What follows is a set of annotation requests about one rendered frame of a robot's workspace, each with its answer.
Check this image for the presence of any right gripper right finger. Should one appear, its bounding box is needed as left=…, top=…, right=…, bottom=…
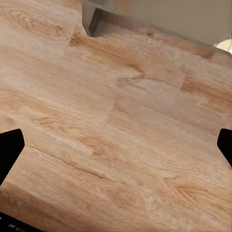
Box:
left=217, top=128, right=232, bottom=166

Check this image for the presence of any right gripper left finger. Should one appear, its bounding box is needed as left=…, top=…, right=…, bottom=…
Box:
left=0, top=129, right=25, bottom=185

